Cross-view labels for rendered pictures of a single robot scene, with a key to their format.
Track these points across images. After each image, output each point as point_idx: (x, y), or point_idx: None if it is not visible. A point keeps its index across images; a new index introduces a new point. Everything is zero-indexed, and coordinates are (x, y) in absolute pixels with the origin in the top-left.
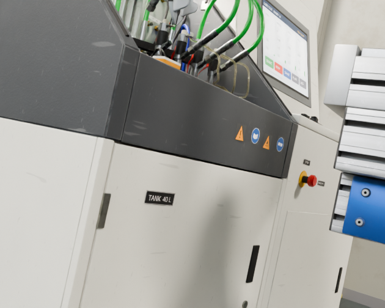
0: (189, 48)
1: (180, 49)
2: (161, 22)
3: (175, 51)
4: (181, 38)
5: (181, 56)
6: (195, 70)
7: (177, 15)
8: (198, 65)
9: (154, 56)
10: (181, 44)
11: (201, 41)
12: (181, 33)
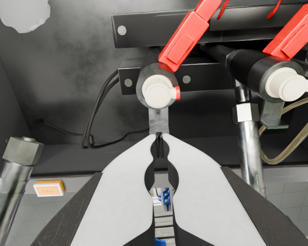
0: (235, 111)
1: (237, 79)
2: (136, 92)
3: (236, 58)
4: (252, 88)
5: (231, 82)
6: None
7: (165, 155)
8: None
9: (34, 187)
10: (243, 83)
11: (239, 158)
12: (275, 77)
